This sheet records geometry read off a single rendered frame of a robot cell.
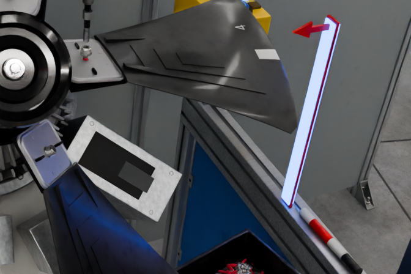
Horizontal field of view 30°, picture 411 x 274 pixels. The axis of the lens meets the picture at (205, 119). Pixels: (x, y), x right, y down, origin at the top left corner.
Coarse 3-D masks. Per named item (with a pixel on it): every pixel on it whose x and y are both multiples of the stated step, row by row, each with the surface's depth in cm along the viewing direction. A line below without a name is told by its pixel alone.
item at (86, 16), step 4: (84, 4) 83; (84, 8) 83; (88, 8) 83; (84, 12) 83; (88, 12) 83; (84, 16) 83; (88, 16) 83; (84, 20) 84; (88, 20) 84; (84, 24) 84; (88, 24) 84; (84, 28) 84; (88, 28) 84; (84, 32) 85; (88, 32) 85; (84, 36) 85; (88, 36) 85; (84, 40) 85; (88, 40) 85
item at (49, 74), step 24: (0, 24) 77; (24, 24) 78; (48, 24) 79; (0, 48) 77; (24, 48) 78; (48, 48) 80; (0, 72) 77; (24, 72) 78; (48, 72) 79; (0, 96) 76; (24, 96) 77; (48, 96) 79; (0, 120) 76; (24, 120) 77; (0, 144) 87
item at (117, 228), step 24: (72, 168) 87; (48, 192) 80; (72, 192) 84; (96, 192) 90; (48, 216) 79; (72, 216) 82; (96, 216) 86; (120, 216) 92; (72, 240) 81; (96, 240) 84; (120, 240) 89; (144, 240) 94; (72, 264) 80; (96, 264) 83; (120, 264) 87; (144, 264) 91; (168, 264) 95
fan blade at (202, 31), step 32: (224, 0) 103; (128, 32) 93; (160, 32) 95; (192, 32) 96; (224, 32) 98; (256, 32) 100; (128, 64) 86; (160, 64) 89; (192, 64) 91; (224, 64) 93; (256, 64) 96; (192, 96) 87; (224, 96) 90; (256, 96) 92; (288, 96) 95; (288, 128) 92
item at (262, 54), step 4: (256, 52) 97; (260, 52) 98; (264, 52) 98; (268, 52) 98; (272, 52) 99; (260, 56) 97; (264, 56) 97; (268, 56) 98; (272, 56) 98; (276, 56) 99
